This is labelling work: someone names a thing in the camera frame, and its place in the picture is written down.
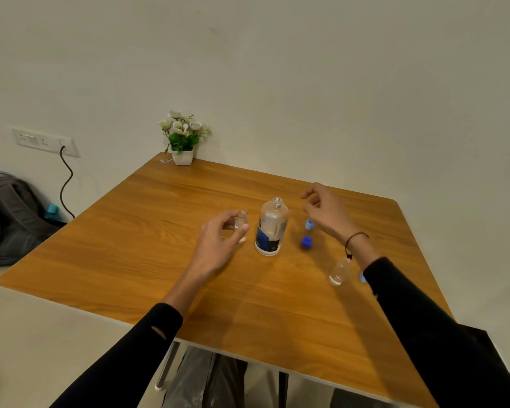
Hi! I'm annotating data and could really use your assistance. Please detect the person's right hand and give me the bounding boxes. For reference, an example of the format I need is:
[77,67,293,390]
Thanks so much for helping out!
[300,182,368,252]

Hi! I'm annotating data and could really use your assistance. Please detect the person's left hand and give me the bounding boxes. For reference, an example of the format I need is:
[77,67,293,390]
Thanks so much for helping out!
[186,209,250,285]

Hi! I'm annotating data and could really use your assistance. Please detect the small clear vial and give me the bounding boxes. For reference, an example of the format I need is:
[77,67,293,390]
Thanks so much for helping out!
[233,210,249,244]
[328,256,352,288]

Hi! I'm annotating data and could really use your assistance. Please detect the large clear bottle blue label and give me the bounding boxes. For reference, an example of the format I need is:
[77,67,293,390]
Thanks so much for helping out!
[254,197,290,257]

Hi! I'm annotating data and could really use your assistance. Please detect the person's left forearm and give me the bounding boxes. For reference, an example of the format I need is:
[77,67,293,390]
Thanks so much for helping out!
[50,271,205,408]

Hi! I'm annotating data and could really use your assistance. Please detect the person's right forearm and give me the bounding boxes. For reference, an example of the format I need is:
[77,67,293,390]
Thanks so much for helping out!
[346,237,510,408]

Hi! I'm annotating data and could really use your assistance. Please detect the black wrist band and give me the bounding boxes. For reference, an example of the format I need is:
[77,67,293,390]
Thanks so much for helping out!
[345,231,369,261]

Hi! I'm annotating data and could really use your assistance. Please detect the white flowers in white pot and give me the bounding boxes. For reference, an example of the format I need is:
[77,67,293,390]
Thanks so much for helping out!
[159,110,211,166]

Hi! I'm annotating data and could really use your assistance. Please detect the black table leg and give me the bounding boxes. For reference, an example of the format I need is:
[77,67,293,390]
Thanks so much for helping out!
[155,340,181,392]
[278,371,290,408]

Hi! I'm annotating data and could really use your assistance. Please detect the grey trousers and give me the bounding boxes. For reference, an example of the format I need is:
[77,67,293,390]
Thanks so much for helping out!
[161,346,392,408]

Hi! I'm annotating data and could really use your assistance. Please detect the grey backpack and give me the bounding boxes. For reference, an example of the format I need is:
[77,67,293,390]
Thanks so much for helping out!
[0,171,67,268]

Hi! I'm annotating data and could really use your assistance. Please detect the black power cable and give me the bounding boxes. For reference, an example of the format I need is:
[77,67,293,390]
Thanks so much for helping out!
[59,145,75,219]

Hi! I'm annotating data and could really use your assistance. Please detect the white wall socket panel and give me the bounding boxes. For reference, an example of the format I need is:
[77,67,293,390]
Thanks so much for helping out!
[11,127,80,159]

